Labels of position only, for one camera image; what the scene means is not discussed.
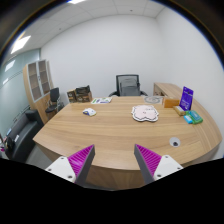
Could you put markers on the black device on box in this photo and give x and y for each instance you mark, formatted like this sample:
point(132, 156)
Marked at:
point(83, 90)

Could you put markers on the round transparent coaster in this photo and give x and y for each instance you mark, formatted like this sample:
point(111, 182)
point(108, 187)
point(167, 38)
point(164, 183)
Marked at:
point(153, 99)

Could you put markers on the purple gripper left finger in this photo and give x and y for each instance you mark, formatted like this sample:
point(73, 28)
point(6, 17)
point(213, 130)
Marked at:
point(74, 168)

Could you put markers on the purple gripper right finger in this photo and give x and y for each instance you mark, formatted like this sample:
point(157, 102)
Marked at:
point(153, 166)

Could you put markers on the black leather sofa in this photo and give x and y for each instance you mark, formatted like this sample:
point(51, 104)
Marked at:
point(20, 141)

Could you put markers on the black small office chair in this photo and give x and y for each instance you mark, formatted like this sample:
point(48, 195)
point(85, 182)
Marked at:
point(55, 103)

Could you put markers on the table cable grommet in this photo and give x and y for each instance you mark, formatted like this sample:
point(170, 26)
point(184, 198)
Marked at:
point(175, 142)

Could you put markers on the grey mesh office chair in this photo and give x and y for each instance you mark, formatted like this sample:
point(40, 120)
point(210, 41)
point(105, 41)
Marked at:
point(127, 85)

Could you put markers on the brown cardboard box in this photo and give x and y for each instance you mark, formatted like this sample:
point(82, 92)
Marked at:
point(74, 96)

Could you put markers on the wooden glass-door cabinet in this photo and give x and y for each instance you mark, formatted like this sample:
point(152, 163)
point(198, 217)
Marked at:
point(38, 83)

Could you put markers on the white blue computer mouse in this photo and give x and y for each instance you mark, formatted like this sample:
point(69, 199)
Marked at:
point(89, 112)

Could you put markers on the green flat box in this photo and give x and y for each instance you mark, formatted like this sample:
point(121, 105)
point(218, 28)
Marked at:
point(196, 118)

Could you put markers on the wooden side cabinet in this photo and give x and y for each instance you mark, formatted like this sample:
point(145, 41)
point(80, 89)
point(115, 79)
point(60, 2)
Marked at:
point(167, 89)

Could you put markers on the blue small box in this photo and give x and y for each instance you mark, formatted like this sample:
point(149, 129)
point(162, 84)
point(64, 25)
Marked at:
point(188, 119)

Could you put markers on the wooden tissue box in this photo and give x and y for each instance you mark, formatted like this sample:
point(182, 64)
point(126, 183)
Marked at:
point(170, 102)

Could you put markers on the green white booklet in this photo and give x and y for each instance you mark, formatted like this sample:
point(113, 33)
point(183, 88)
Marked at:
point(101, 100)

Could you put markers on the purple standing sign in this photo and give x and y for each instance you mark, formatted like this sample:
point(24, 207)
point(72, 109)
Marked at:
point(186, 99)

